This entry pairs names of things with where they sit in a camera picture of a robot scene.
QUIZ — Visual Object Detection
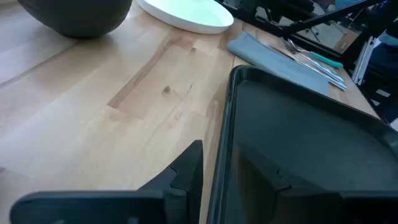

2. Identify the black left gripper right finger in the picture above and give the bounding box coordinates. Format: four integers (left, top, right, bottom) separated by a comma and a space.
230, 142, 292, 224

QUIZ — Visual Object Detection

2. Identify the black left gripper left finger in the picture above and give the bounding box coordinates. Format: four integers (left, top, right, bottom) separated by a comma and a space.
138, 139, 205, 224

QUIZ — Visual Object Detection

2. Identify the grey cloth napkin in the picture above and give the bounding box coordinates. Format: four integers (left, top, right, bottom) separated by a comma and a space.
227, 30, 330, 96

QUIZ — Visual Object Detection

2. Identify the knife with teal-white handle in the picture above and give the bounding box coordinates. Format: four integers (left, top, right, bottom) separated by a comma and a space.
269, 45, 348, 91

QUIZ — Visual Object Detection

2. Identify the fork with teal-white handle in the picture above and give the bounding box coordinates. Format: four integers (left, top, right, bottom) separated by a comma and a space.
280, 37, 346, 84

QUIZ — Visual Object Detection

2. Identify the spoon with teal handle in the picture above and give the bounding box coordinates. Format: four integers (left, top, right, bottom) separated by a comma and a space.
287, 38, 345, 70

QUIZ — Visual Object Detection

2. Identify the white oval plate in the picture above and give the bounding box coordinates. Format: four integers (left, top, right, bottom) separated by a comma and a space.
135, 0, 234, 35

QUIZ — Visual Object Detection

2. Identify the dark grey bowl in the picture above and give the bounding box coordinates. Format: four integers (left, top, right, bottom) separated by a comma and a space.
17, 0, 134, 40

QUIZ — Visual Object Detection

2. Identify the white panel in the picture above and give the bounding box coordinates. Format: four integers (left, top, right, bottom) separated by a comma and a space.
352, 35, 377, 86

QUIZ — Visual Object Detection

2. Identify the brown cardboard box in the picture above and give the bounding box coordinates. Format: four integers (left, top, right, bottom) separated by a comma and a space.
334, 29, 361, 54

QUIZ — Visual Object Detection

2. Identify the black rig frame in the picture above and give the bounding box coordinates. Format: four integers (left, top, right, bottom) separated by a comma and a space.
217, 0, 398, 63

